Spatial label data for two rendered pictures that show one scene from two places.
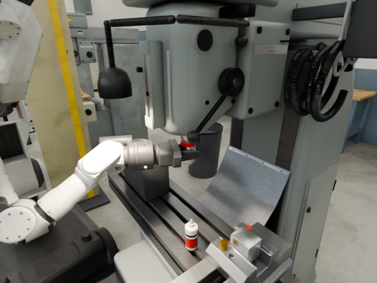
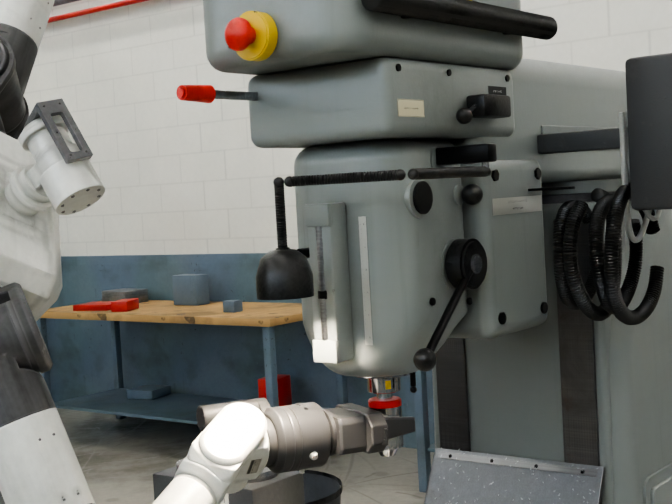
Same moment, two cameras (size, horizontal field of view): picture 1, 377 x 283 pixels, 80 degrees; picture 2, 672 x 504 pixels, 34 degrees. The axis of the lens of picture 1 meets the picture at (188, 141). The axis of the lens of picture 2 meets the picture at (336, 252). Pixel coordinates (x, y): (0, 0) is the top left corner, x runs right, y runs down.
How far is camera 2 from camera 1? 0.95 m
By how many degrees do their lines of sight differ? 25
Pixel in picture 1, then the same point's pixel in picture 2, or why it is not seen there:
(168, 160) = (358, 437)
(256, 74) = (501, 250)
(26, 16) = not seen: hidden behind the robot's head
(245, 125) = (473, 383)
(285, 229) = not seen: outside the picture
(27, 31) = not seen: hidden behind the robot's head
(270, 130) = (536, 380)
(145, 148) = (310, 414)
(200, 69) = (418, 244)
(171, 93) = (370, 289)
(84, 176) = (211, 472)
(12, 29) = (90, 198)
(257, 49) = (496, 206)
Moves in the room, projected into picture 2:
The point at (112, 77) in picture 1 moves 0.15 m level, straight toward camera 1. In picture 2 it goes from (294, 262) to (362, 265)
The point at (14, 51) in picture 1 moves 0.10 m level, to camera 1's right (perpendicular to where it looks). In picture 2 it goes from (53, 238) to (133, 233)
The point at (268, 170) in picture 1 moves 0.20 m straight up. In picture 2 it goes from (552, 481) to (547, 359)
